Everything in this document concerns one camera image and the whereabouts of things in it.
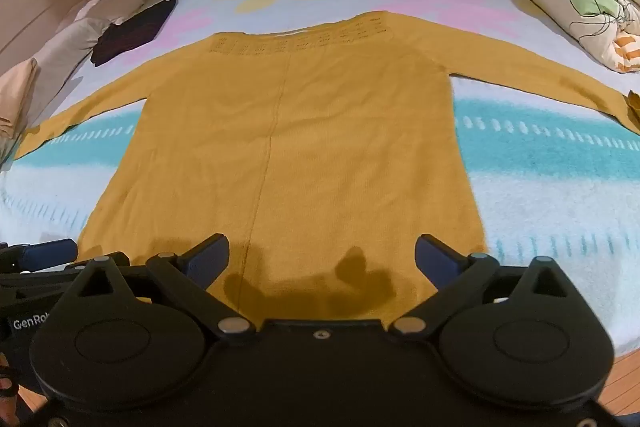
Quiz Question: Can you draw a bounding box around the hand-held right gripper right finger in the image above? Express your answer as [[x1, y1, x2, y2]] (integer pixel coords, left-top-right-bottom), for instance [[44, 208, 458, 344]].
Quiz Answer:
[[387, 233, 581, 335]]

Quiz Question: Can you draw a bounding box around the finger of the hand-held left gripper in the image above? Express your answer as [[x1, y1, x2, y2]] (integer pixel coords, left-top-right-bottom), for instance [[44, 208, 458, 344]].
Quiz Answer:
[[0, 238, 79, 277]]

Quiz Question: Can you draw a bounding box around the grey pillow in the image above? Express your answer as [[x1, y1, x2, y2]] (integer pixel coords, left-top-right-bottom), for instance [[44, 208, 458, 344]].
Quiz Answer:
[[30, 14, 113, 108]]

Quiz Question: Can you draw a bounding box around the beige pillow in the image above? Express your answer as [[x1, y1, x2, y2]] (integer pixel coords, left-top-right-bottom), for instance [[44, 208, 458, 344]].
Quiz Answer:
[[0, 57, 41, 168]]

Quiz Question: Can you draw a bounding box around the yellow knit sweater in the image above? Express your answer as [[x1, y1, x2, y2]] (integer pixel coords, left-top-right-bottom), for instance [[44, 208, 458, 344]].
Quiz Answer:
[[15, 12, 640, 323]]

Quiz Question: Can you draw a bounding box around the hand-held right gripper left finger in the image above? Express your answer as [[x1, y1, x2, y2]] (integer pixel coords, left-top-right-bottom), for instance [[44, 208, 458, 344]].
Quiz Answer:
[[60, 233, 256, 335]]

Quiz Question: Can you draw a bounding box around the dark folded garment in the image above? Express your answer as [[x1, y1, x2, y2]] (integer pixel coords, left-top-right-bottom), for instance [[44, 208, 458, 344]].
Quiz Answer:
[[90, 0, 178, 68]]

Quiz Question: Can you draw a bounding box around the flower print blanket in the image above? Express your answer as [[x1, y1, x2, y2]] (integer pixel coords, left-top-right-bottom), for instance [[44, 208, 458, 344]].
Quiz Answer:
[[0, 0, 640, 358]]

